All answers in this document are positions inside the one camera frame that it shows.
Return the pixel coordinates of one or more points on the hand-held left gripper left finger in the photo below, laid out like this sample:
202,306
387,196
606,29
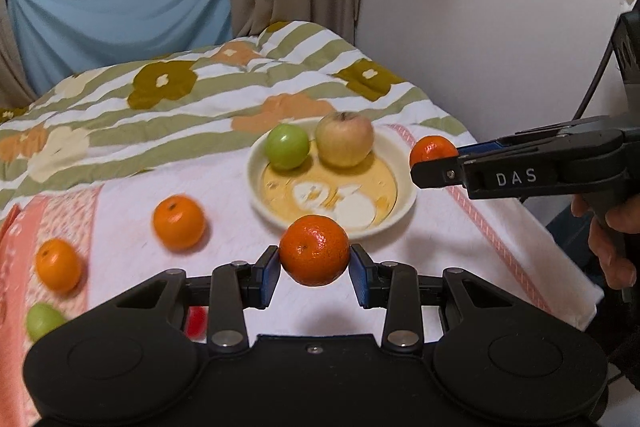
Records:
270,278

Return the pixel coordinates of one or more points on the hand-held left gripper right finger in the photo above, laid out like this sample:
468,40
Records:
359,278

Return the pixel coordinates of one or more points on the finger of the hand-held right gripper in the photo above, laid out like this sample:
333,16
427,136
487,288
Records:
435,174
480,148

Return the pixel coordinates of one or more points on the orange mandarin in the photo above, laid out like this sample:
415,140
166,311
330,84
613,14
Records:
178,222
57,264
432,153
314,249

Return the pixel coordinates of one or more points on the cream printed plate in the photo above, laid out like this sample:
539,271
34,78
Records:
382,187

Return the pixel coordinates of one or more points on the person's right hand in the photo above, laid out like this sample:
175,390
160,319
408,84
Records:
607,257

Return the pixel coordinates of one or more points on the small red fruit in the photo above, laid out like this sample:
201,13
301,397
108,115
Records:
196,321

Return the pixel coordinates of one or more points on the yellow-red apple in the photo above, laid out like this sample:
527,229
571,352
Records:
346,139

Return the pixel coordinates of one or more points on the green apple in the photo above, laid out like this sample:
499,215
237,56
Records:
286,146

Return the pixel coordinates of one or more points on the pink and white towel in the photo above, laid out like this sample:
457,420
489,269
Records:
130,277

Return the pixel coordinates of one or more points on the striped floral blanket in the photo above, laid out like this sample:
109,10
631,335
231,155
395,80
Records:
150,122

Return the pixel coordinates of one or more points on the small green fruit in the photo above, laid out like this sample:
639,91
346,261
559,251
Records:
42,319

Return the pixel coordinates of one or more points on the light blue cloth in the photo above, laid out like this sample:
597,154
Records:
125,17

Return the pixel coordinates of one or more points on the narrow beige curtain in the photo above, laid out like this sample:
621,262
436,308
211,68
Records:
10,72

